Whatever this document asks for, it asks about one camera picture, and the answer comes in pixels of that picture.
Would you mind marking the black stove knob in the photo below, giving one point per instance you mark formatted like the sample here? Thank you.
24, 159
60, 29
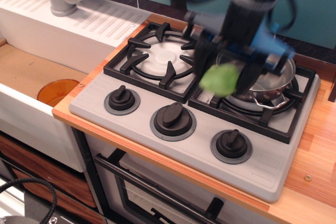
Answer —
173, 122
231, 147
121, 101

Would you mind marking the green toy cauliflower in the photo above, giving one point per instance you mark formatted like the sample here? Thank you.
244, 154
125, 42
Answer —
220, 80

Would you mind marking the black burner grate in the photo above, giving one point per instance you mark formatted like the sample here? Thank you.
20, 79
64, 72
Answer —
280, 124
123, 66

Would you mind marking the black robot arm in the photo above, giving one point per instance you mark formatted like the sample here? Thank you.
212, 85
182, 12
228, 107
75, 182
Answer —
267, 7

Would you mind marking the orange plastic plate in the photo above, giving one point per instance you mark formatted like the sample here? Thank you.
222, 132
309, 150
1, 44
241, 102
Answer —
52, 93

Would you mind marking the wooden drawer fronts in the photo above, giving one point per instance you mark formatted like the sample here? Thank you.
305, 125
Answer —
74, 197

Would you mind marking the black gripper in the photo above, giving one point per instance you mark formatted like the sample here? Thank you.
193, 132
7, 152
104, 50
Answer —
240, 31

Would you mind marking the black left stove knob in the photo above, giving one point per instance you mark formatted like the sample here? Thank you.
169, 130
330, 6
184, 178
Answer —
121, 101

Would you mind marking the white left burner disc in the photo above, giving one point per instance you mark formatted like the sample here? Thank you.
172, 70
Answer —
161, 53

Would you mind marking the white toy sink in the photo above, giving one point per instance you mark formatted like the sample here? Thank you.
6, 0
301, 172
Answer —
38, 48

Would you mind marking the stainless steel pot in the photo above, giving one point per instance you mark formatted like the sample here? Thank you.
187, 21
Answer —
268, 90

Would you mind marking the black right burner grate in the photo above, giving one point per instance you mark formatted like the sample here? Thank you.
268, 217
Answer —
280, 124

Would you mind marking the black left burner grate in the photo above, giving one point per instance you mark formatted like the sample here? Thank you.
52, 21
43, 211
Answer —
123, 66

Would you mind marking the black middle stove knob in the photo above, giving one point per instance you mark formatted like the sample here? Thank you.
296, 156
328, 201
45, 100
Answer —
173, 122

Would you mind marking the grey toy stove top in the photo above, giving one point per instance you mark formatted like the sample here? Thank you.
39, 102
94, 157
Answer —
149, 94

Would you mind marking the toy oven door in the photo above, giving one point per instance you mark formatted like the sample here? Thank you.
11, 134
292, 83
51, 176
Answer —
145, 193

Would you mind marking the black right stove knob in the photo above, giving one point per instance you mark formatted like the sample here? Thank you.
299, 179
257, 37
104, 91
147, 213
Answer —
231, 147

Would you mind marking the black oven door handle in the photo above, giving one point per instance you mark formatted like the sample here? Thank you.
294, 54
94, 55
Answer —
112, 164

